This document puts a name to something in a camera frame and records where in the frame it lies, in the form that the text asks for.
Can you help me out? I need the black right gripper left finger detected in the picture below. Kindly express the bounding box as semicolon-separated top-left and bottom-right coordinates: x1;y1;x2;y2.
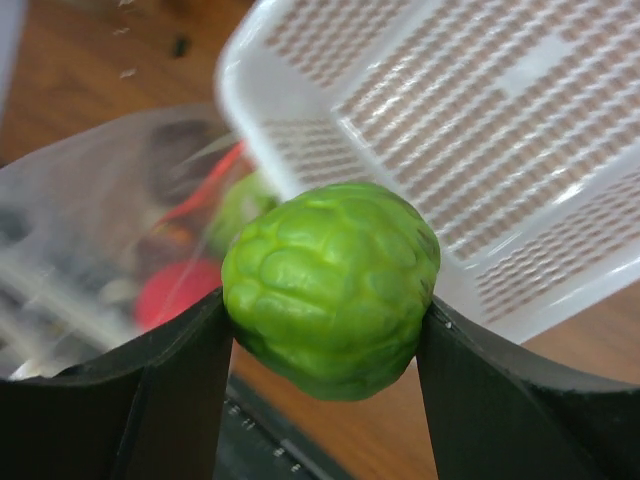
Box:
1;290;232;479

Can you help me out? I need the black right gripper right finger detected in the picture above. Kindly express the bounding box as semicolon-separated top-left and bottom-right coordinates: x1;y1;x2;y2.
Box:
416;298;639;480

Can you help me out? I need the red apple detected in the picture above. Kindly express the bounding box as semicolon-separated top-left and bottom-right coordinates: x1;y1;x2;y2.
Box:
134;259;222;332

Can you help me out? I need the clear polka dot zip bag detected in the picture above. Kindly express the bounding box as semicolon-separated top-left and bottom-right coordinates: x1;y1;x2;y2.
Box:
1;104;256;380

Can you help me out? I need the green custard apple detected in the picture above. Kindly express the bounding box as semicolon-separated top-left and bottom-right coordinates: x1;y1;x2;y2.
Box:
221;182;441;402

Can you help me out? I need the white perforated plastic basket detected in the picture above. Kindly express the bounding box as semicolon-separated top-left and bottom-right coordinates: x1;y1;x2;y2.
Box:
215;0;639;343

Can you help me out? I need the green leafy toy fruit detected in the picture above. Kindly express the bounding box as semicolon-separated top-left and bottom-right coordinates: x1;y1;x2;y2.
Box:
206;172;279;257

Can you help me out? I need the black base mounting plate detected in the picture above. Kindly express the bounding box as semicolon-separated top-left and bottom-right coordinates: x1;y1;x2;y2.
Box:
213;374;352;480

